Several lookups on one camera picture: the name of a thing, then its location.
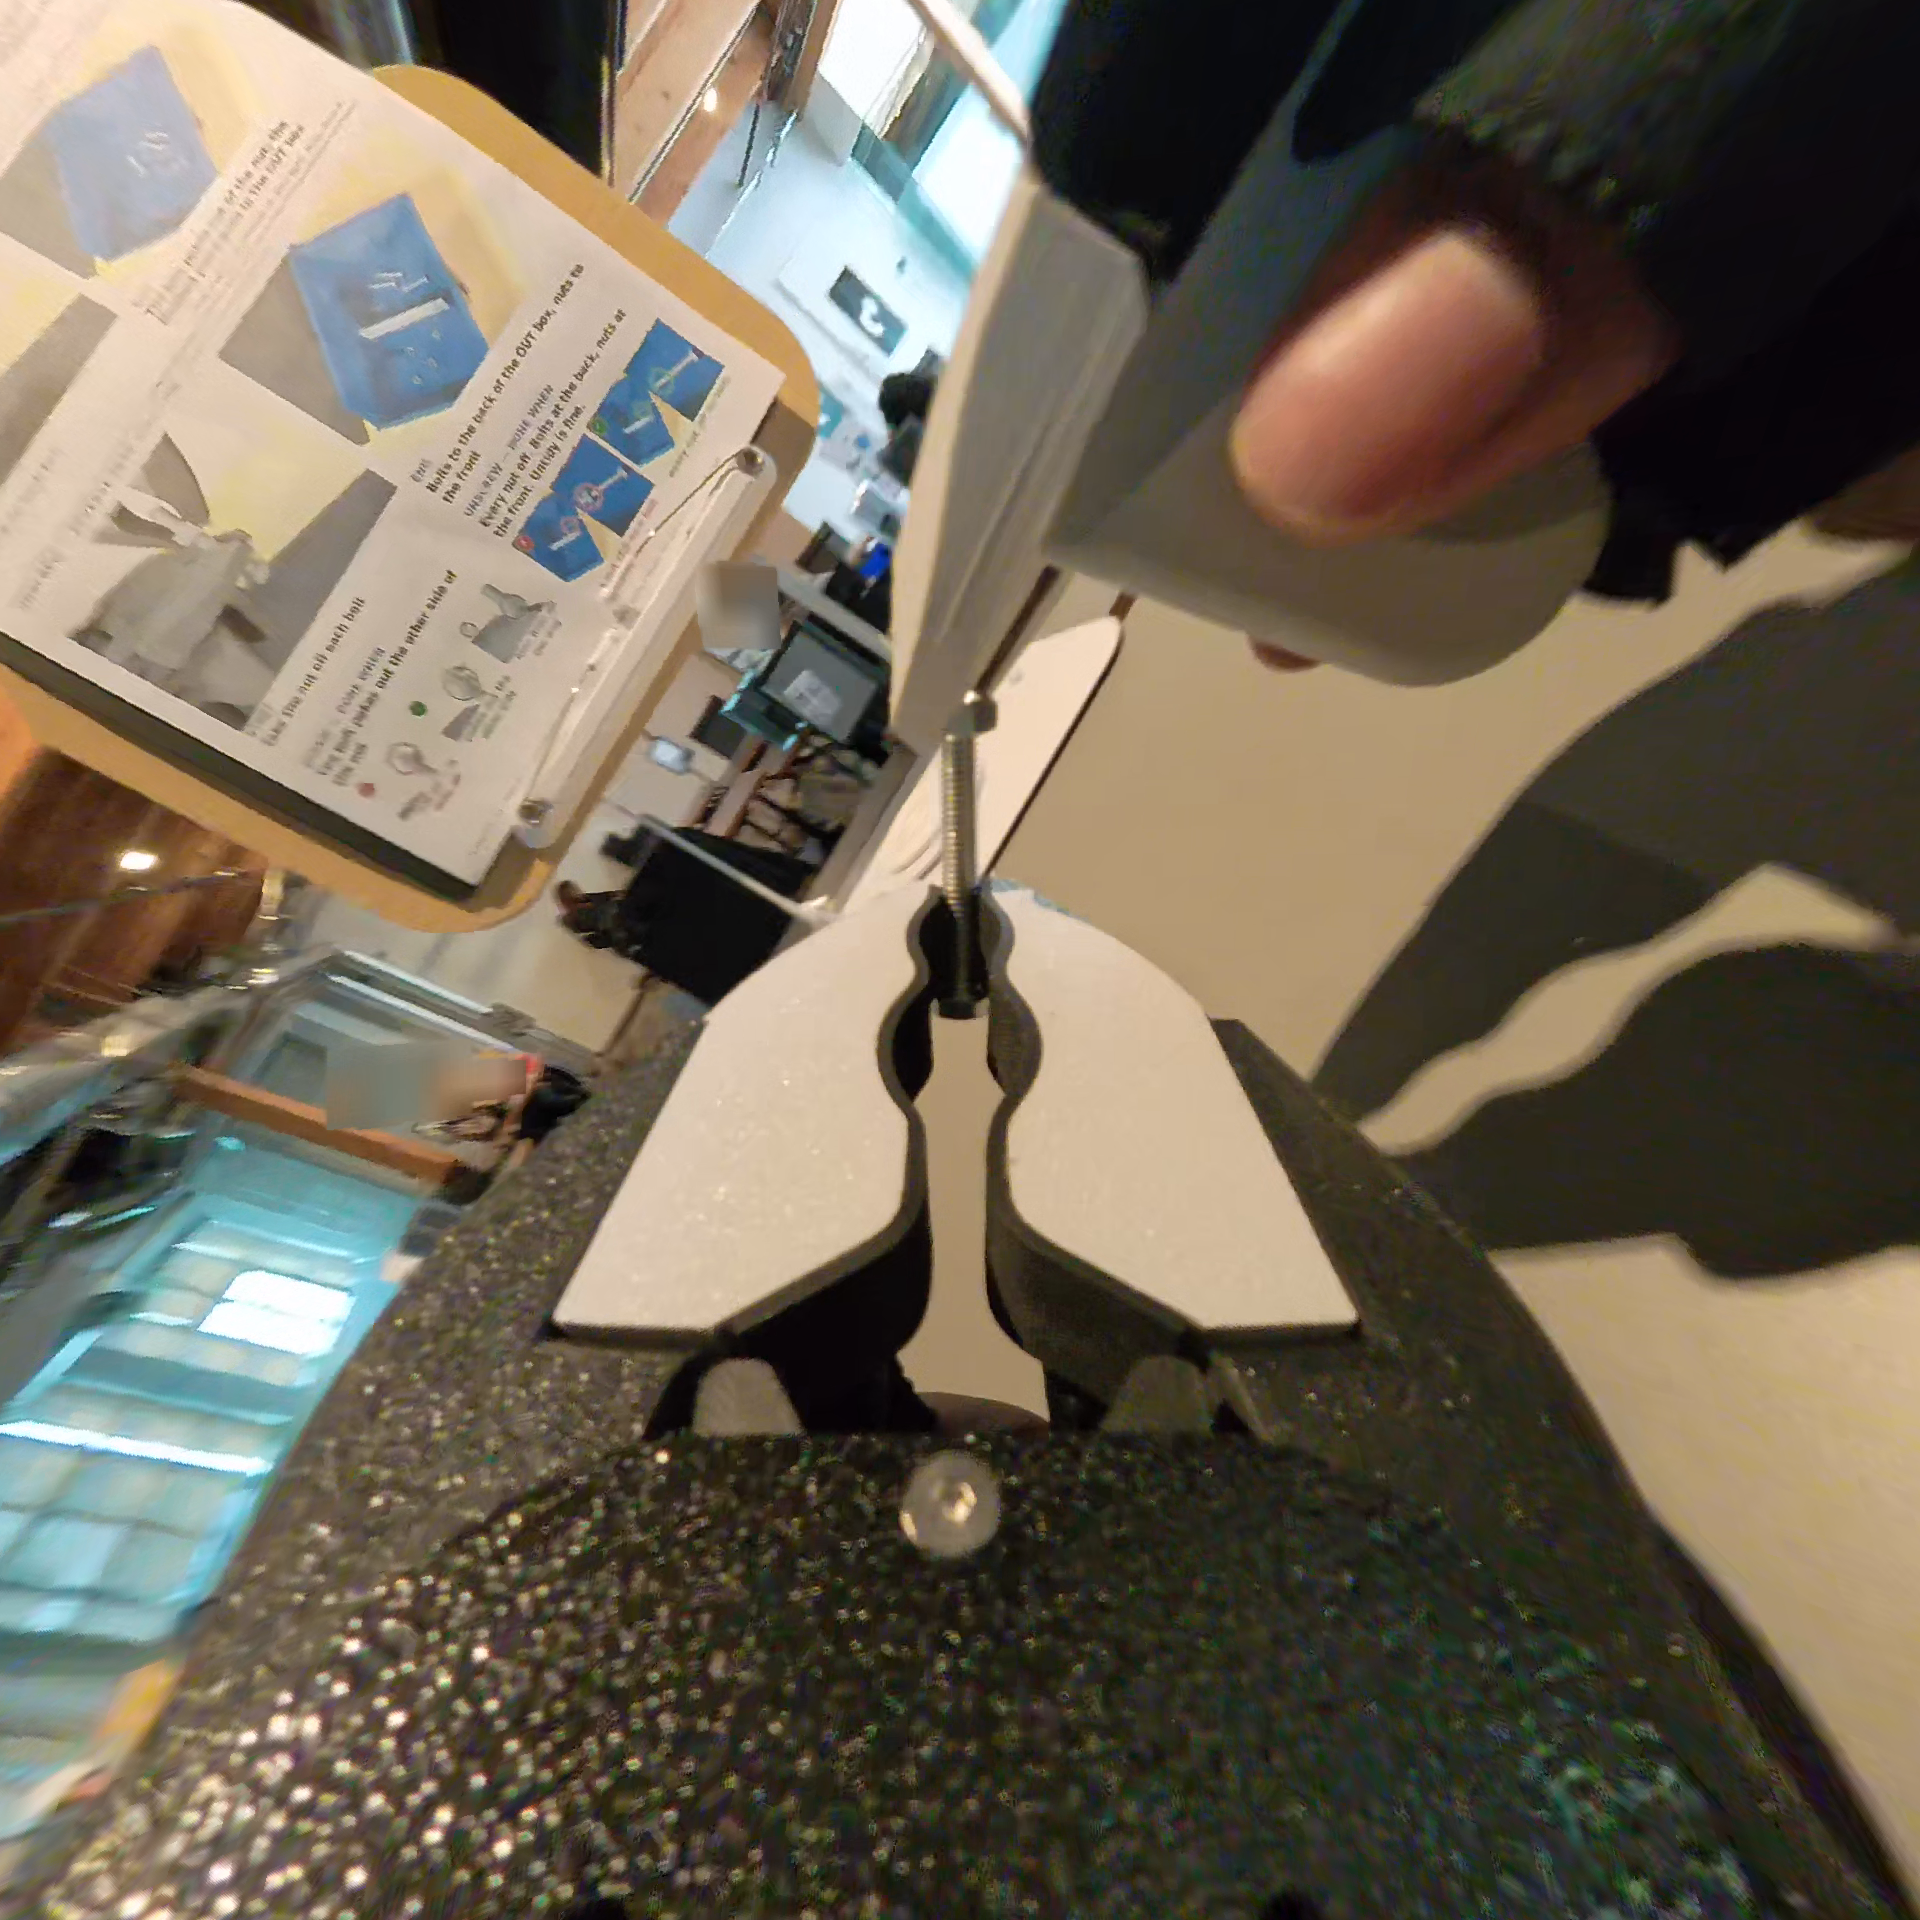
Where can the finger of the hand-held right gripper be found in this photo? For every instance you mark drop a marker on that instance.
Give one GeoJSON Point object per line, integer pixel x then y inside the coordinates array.
{"type": "Point", "coordinates": [1005, 452]}

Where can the black computer monitor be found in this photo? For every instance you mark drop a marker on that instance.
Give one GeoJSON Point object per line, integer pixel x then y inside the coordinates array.
{"type": "Point", "coordinates": [819, 674]}

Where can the silver threaded bolt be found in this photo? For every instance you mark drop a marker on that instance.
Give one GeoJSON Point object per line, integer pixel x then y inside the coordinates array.
{"type": "Point", "coordinates": [962, 839]}

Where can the white stand rod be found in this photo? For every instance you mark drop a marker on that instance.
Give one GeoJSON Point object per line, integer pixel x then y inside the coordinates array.
{"type": "Point", "coordinates": [751, 879]}

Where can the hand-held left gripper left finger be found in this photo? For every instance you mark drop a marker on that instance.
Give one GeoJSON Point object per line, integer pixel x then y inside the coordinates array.
{"type": "Point", "coordinates": [751, 1142]}

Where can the black wall sign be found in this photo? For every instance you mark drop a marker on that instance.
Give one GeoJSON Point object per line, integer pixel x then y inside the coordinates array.
{"type": "Point", "coordinates": [870, 308]}

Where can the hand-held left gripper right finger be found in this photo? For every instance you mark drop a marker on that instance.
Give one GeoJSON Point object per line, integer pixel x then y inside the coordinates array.
{"type": "Point", "coordinates": [1155, 1142]}

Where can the silver hex nut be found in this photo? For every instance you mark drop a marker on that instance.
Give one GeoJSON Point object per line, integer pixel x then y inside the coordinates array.
{"type": "Point", "coordinates": [980, 716]}

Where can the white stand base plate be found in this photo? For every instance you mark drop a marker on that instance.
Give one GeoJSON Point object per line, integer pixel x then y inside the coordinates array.
{"type": "Point", "coordinates": [1050, 721]}

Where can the wooden document board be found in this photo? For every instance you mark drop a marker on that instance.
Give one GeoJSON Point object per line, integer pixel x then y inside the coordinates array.
{"type": "Point", "coordinates": [601, 201]}

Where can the printed instruction sheet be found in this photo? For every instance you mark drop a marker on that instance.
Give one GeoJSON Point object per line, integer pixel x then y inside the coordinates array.
{"type": "Point", "coordinates": [301, 452]}

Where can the person's right hand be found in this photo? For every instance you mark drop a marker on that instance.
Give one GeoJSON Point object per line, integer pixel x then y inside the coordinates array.
{"type": "Point", "coordinates": [1395, 389]}

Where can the white clip bar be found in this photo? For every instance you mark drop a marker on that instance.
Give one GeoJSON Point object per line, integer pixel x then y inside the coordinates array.
{"type": "Point", "coordinates": [661, 629]}

